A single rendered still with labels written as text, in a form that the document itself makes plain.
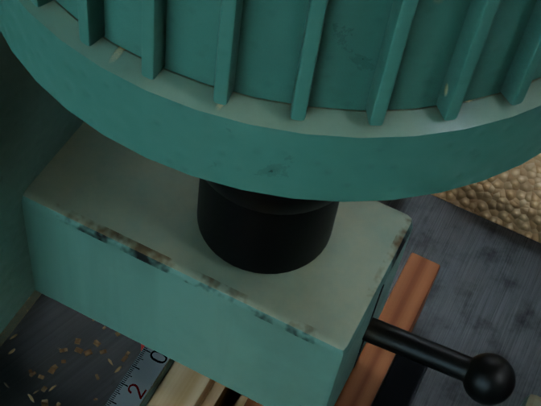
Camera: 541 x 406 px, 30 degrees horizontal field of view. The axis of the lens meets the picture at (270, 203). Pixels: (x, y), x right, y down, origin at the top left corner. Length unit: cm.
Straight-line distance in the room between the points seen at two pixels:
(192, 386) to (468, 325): 18
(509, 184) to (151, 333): 28
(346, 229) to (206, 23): 20
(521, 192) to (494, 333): 9
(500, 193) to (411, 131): 41
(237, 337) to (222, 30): 21
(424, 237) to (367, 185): 38
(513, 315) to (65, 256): 28
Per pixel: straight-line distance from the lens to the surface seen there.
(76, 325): 67
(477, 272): 60
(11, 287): 42
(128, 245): 38
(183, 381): 48
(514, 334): 58
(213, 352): 40
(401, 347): 40
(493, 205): 62
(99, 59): 22
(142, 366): 48
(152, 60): 21
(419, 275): 53
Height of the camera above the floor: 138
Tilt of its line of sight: 52 degrees down
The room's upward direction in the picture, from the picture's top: 10 degrees clockwise
